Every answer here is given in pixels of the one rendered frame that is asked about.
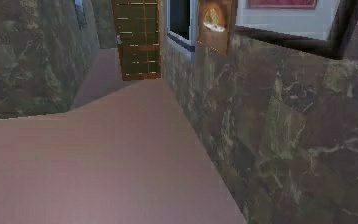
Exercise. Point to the brown wooden room door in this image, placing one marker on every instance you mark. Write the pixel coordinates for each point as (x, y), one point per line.
(138, 40)

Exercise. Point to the white framed window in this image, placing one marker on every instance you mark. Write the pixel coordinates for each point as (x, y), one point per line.
(180, 20)

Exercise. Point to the brown framed wall picture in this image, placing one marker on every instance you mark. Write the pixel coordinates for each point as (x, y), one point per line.
(214, 25)

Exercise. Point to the black framed wall picture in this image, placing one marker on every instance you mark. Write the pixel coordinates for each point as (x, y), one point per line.
(287, 20)

